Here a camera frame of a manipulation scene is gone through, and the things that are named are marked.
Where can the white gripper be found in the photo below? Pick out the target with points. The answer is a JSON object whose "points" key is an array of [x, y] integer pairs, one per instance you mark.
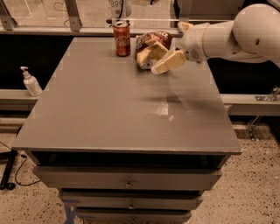
{"points": [[192, 43]]}

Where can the brown sea salt chip bag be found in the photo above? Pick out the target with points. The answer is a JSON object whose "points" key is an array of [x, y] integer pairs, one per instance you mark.
{"points": [[152, 47]]}

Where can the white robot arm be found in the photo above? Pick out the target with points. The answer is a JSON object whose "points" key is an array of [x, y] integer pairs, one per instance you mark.
{"points": [[252, 37]]}

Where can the white numbered robot base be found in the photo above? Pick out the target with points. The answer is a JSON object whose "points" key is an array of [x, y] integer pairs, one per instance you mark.
{"points": [[119, 9]]}

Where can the red coke can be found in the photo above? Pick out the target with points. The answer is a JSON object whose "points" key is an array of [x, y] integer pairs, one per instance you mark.
{"points": [[122, 38]]}

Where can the grey drawer cabinet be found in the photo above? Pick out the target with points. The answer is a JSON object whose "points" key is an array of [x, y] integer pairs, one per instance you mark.
{"points": [[101, 110]]}

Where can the white pump dispenser bottle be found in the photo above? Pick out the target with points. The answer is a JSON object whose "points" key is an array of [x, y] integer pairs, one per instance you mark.
{"points": [[31, 82]]}

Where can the top grey drawer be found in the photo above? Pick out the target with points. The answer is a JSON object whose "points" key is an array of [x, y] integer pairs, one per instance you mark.
{"points": [[127, 178]]}

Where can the grey drawer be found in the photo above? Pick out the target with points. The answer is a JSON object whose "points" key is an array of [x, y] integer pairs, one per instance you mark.
{"points": [[132, 216], [127, 178], [131, 199]]}

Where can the middle grey drawer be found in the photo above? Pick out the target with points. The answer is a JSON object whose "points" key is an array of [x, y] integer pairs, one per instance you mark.
{"points": [[131, 199]]}

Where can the bottom grey drawer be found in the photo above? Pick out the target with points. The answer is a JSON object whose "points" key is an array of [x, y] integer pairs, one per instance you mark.
{"points": [[132, 216]]}

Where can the black stand leg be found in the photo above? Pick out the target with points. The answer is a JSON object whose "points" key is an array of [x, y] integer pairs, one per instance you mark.
{"points": [[8, 157]]}

